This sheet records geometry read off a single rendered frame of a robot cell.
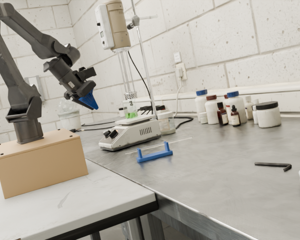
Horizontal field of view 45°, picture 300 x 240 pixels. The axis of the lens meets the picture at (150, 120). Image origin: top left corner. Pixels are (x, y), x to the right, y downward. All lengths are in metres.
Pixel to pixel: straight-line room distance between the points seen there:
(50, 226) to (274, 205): 0.37
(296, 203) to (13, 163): 0.67
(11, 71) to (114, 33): 0.80
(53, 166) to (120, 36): 0.93
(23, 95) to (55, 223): 0.47
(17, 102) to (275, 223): 0.78
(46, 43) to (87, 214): 0.63
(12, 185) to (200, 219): 0.54
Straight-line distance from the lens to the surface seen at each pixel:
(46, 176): 0.98
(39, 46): 1.17
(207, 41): 1.66
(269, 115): 1.15
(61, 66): 1.20
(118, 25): 1.75
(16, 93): 1.07
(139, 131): 1.27
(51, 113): 3.73
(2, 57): 1.04
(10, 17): 1.10
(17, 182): 0.97
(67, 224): 0.68
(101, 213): 0.69
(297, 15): 1.27
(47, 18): 3.84
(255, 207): 0.57
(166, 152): 1.01
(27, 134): 1.06
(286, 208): 0.56
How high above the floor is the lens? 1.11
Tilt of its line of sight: 6 degrees down
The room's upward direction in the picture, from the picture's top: 12 degrees counter-clockwise
